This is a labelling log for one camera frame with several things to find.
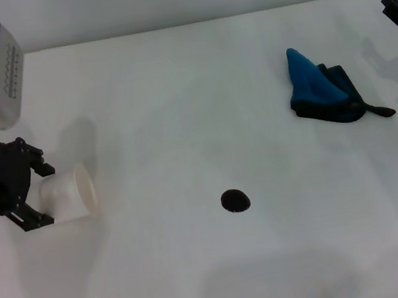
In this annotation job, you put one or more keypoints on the white paper cup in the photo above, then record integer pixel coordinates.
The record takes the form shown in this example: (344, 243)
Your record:
(67, 195)

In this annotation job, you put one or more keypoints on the blue rag with dark edge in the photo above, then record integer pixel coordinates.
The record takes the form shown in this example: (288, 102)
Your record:
(309, 82)

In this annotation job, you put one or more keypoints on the black water stain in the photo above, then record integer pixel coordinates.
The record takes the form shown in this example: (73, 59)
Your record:
(235, 201)

